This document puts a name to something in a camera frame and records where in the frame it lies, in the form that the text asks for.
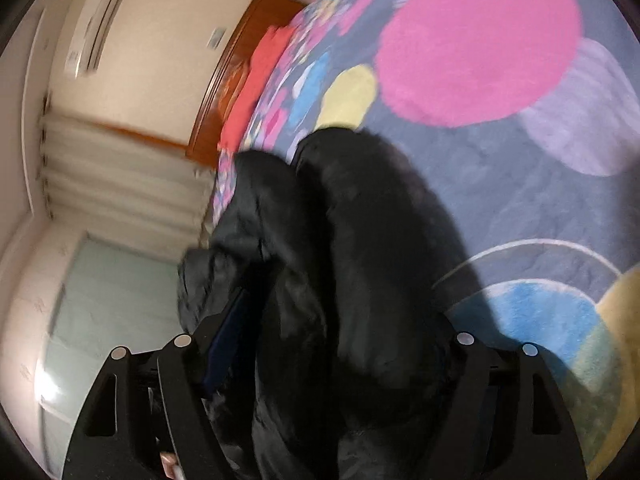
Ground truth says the wall socket plate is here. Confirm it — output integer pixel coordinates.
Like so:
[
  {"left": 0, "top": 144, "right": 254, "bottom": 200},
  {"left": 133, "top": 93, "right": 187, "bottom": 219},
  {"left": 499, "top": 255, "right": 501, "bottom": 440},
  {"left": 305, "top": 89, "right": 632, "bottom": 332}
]
[{"left": 206, "top": 27, "right": 227, "bottom": 50}]

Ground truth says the orange embroidered pillow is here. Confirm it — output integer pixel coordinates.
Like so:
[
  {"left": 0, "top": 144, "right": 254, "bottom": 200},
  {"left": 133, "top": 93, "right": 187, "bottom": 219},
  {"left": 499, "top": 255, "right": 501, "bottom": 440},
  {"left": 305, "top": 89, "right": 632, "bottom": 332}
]
[{"left": 217, "top": 61, "right": 250, "bottom": 122}]

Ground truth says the wooden headboard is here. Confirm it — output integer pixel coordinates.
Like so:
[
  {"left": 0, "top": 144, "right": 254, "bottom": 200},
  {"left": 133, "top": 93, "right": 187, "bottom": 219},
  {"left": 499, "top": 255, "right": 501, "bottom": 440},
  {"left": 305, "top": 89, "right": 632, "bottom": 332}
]
[{"left": 186, "top": 0, "right": 306, "bottom": 169}]

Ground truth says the black puffer jacket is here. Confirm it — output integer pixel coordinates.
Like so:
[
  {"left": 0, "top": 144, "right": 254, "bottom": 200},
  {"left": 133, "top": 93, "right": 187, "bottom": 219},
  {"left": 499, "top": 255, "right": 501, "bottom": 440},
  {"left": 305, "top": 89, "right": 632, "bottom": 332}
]
[{"left": 178, "top": 128, "right": 463, "bottom": 479}]

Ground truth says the red folded blanket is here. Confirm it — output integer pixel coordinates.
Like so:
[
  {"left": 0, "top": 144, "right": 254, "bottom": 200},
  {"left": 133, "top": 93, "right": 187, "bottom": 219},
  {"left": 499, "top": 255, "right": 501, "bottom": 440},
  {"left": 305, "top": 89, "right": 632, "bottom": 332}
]
[{"left": 218, "top": 25, "right": 296, "bottom": 154}]

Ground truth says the left beige curtain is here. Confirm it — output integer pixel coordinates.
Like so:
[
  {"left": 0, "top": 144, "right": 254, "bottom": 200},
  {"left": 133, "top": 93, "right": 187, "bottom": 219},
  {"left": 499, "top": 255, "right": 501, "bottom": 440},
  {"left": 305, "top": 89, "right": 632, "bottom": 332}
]
[{"left": 40, "top": 113, "right": 215, "bottom": 262}]

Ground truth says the frosted glass door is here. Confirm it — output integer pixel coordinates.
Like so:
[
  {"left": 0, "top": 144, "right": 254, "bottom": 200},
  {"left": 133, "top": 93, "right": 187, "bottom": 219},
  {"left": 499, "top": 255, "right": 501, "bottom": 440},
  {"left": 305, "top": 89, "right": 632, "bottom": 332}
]
[{"left": 37, "top": 238, "right": 181, "bottom": 478}]

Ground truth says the colourful dotted bed sheet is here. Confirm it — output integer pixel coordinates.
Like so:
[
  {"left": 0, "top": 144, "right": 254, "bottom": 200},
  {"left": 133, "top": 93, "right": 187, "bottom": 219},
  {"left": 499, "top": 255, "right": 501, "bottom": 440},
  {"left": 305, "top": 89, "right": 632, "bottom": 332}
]
[{"left": 213, "top": 0, "right": 639, "bottom": 479}]

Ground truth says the white wall air conditioner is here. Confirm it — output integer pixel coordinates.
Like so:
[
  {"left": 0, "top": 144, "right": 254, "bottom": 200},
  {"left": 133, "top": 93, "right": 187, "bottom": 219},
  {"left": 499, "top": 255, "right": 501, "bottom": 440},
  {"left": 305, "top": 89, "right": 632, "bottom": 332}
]
[{"left": 64, "top": 0, "right": 122, "bottom": 79}]

